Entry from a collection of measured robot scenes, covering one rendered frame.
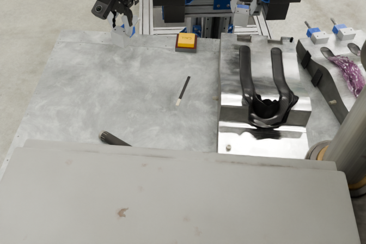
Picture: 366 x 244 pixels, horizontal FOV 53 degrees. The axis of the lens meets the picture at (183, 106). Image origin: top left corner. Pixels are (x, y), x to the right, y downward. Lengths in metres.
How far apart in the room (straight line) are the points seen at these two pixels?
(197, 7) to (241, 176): 1.45
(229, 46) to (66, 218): 1.07
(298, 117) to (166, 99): 0.43
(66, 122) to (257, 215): 0.98
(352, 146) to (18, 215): 0.38
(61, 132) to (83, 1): 2.01
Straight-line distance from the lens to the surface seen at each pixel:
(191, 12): 1.75
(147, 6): 2.61
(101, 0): 1.17
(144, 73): 1.34
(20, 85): 2.57
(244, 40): 1.39
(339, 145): 0.52
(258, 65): 1.27
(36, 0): 3.23
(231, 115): 1.11
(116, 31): 1.27
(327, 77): 1.32
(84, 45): 1.48
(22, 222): 0.33
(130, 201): 0.32
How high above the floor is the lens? 1.76
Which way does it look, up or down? 51 degrees down
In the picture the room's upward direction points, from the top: 2 degrees clockwise
